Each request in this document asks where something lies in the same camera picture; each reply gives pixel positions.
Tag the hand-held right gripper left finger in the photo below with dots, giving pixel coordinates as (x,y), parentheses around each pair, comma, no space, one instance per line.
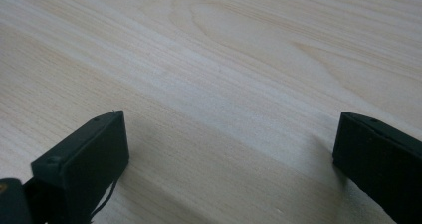
(83,157)

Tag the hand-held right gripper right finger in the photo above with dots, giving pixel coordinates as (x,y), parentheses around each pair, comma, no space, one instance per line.
(381,161)

